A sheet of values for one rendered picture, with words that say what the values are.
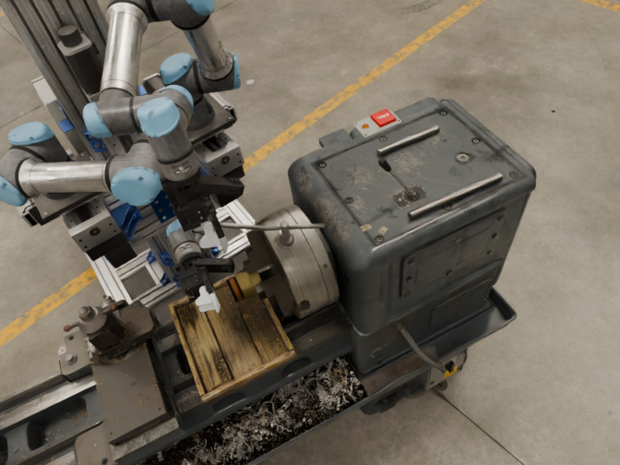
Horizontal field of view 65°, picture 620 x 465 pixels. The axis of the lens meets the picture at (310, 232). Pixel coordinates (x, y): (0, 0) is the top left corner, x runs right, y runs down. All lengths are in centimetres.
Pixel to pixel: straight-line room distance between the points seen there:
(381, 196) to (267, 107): 252
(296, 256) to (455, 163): 52
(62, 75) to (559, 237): 249
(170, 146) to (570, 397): 207
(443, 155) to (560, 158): 203
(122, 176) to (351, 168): 62
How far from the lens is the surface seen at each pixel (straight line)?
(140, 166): 133
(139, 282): 268
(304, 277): 128
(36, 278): 331
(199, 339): 159
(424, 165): 142
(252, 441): 178
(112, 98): 113
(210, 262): 147
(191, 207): 105
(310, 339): 154
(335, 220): 130
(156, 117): 96
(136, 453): 152
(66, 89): 181
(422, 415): 236
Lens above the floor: 225
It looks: 52 degrees down
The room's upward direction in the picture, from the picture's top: 10 degrees counter-clockwise
